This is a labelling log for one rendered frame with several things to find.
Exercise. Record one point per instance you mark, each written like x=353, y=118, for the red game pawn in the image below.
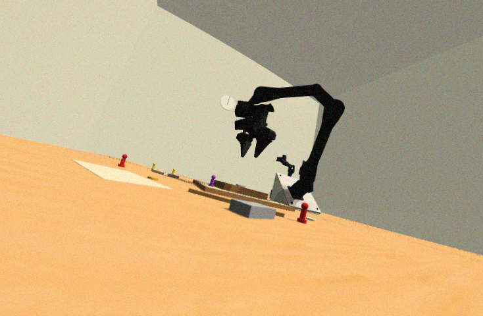
x=303, y=213
x=122, y=163

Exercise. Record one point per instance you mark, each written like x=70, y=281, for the brown flat bar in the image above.
x=201, y=193

